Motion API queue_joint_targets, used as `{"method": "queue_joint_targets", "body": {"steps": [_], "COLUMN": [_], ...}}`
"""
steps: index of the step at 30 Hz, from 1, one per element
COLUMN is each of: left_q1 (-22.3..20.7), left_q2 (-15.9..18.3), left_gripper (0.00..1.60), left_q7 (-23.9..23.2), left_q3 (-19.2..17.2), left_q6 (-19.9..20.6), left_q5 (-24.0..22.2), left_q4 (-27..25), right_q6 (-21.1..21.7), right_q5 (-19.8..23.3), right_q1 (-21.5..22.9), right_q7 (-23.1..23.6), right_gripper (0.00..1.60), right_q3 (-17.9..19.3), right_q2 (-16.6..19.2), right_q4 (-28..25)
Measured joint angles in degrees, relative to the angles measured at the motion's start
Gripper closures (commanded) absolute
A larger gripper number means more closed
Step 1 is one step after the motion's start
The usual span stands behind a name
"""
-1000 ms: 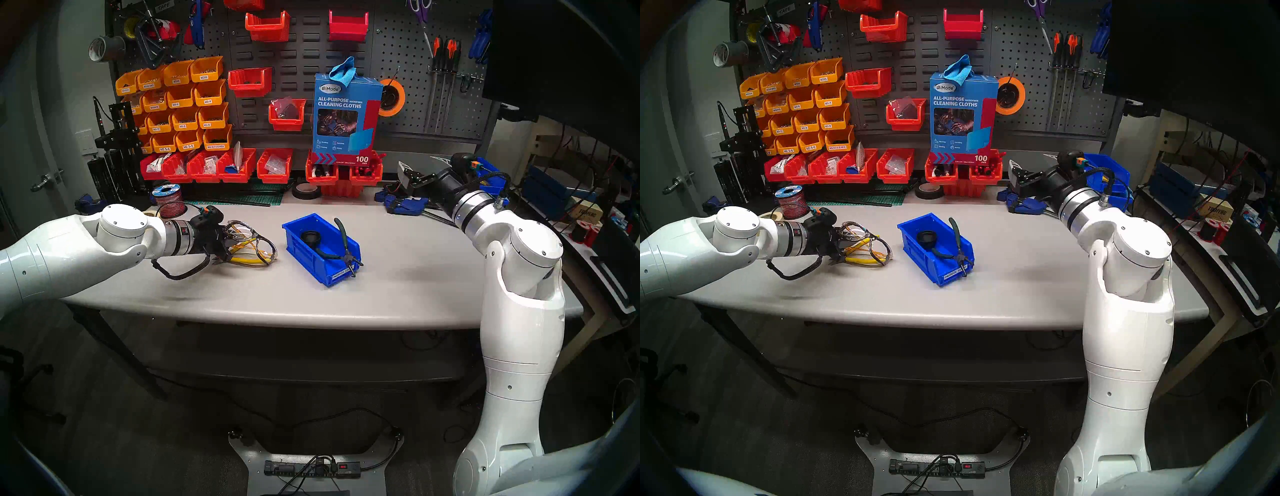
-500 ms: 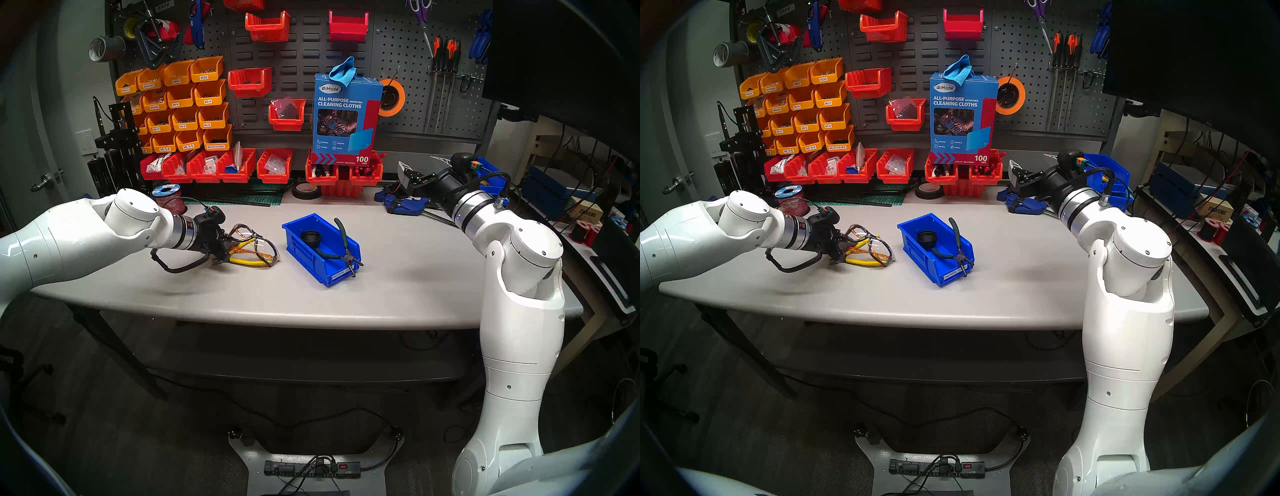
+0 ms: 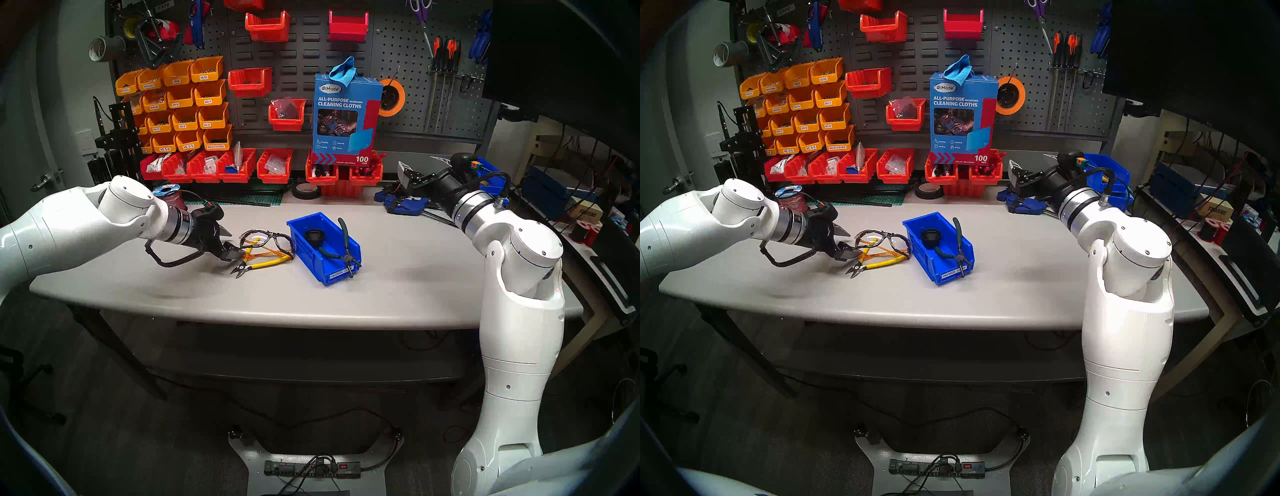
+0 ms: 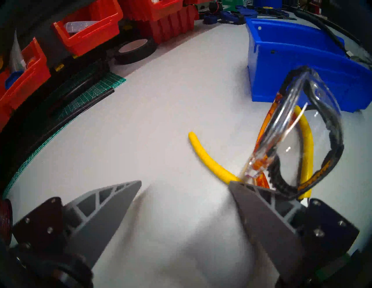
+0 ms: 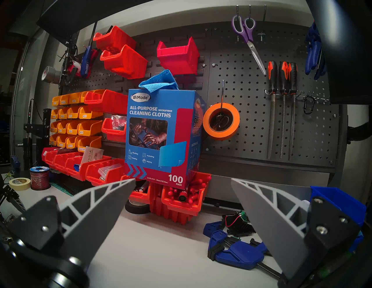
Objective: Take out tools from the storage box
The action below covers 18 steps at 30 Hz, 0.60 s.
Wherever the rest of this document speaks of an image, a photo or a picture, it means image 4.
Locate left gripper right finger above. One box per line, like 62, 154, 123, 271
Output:
228, 180, 306, 284

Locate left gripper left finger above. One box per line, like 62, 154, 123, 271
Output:
62, 180, 142, 270

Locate yellow handled pliers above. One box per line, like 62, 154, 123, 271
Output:
188, 105, 315, 201

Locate clear safety glasses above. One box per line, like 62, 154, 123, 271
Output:
240, 66, 345, 201

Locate blue labelled storage bin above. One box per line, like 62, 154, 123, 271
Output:
246, 18, 372, 113

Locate green white tissue box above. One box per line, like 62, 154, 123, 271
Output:
223, 0, 254, 10

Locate green cutting mat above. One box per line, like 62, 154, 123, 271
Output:
3, 62, 127, 198

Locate blue plastic cap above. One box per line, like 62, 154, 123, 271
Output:
4, 71, 24, 90

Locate wide black tape roll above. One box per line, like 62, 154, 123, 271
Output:
114, 37, 159, 65

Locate clear plastic bag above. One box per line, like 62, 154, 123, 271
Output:
65, 21, 99, 34

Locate stack of red bins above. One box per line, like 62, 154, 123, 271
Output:
136, 4, 200, 44

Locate blue bar clamp yellow label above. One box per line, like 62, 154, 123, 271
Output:
256, 5, 297, 21

